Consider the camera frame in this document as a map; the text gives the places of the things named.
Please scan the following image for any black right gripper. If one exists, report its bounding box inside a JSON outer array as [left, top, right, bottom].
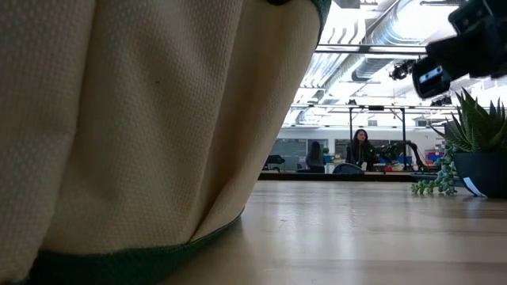
[[410, 0, 507, 100]]

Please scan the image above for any beige green gardening bag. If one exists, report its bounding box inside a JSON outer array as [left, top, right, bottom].
[[0, 0, 333, 285]]

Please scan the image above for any person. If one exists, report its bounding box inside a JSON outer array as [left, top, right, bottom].
[[304, 141, 326, 174], [345, 128, 379, 172]]

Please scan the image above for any dark office chair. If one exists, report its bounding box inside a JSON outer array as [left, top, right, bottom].
[[331, 162, 365, 175]]

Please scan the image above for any black camera unit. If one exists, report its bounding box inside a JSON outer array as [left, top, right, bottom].
[[389, 59, 415, 82]]

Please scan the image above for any black background rig frame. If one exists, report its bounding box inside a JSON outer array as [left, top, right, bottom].
[[291, 103, 456, 173]]

